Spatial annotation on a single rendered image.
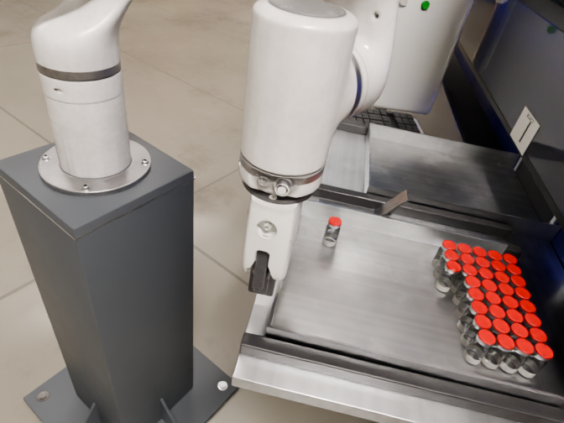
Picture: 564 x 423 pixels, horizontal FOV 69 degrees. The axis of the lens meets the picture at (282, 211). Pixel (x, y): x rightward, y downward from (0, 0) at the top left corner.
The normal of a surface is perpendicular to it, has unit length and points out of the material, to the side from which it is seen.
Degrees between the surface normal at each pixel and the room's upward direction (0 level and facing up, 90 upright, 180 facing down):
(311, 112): 90
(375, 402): 0
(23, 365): 0
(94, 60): 90
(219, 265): 0
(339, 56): 90
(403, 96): 90
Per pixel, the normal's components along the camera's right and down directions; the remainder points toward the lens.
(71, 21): 0.09, -0.38
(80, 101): 0.25, 0.64
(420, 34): -0.02, 0.62
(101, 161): 0.48, 0.60
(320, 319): 0.14, -0.77
